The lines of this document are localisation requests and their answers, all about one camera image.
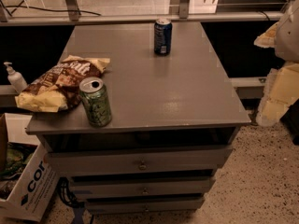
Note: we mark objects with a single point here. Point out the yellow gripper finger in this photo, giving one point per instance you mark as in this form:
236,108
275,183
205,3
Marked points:
281,90
267,39

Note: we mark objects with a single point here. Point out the green soda can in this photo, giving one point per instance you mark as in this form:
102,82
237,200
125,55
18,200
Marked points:
93,93

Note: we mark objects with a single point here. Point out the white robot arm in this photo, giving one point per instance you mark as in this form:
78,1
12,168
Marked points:
287,36

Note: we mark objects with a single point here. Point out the blue pepsi can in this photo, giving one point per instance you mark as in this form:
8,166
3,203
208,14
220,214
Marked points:
162,36

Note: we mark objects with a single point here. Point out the top grey drawer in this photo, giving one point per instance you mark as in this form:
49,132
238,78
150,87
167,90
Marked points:
138,161

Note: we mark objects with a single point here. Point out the grey drawer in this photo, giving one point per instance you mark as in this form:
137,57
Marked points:
143,187
144,206
138,161

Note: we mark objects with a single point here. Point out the grey drawer cabinet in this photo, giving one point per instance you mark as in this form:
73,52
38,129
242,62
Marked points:
183,99

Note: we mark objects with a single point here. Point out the middle grey drawer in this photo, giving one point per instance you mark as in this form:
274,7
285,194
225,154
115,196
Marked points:
143,187

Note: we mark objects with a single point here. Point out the brown yellow chip bag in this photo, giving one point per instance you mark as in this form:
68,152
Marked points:
58,88

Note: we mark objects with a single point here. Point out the bottom grey drawer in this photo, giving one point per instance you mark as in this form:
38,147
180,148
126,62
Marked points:
144,206

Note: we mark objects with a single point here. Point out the white pump bottle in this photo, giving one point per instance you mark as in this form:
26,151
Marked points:
15,78

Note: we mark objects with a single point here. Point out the snack bags in box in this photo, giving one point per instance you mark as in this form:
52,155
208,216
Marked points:
18,156

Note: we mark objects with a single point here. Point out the white cardboard box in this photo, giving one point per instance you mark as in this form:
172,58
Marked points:
32,193

